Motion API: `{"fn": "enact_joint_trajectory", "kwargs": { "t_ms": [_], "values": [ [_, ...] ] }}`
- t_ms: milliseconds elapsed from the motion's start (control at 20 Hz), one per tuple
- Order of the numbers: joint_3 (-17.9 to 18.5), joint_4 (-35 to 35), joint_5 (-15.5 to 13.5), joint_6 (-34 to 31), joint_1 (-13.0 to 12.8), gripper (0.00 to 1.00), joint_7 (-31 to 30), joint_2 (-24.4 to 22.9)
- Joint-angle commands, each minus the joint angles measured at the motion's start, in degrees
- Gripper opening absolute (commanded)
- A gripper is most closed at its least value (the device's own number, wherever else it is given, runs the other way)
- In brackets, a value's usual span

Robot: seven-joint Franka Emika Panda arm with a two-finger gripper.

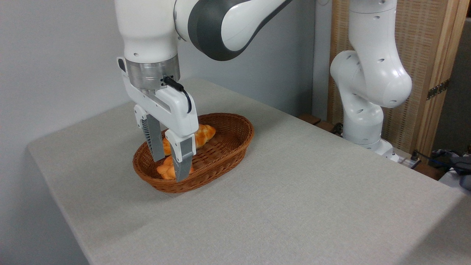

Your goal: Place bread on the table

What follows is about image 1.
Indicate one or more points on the brown wicker oval basket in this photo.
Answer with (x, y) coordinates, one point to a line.
(220, 154)

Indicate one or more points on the brown wooden blocks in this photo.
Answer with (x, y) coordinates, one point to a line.
(310, 118)

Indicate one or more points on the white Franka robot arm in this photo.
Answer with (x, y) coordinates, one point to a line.
(147, 29)

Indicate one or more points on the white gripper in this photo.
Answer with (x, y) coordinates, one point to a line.
(173, 106)

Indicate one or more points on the dark metal screen hinge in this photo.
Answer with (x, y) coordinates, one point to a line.
(438, 89)

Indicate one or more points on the grey tablecloth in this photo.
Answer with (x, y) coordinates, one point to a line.
(294, 191)

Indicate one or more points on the wooden rattan folding screen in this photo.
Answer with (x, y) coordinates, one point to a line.
(423, 36)

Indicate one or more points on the white power strip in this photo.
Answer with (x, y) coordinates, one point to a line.
(408, 161)

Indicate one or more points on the small orange braided bread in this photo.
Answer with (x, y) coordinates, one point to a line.
(165, 171)

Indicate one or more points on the long pale braided bread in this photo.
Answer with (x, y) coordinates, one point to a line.
(205, 134)

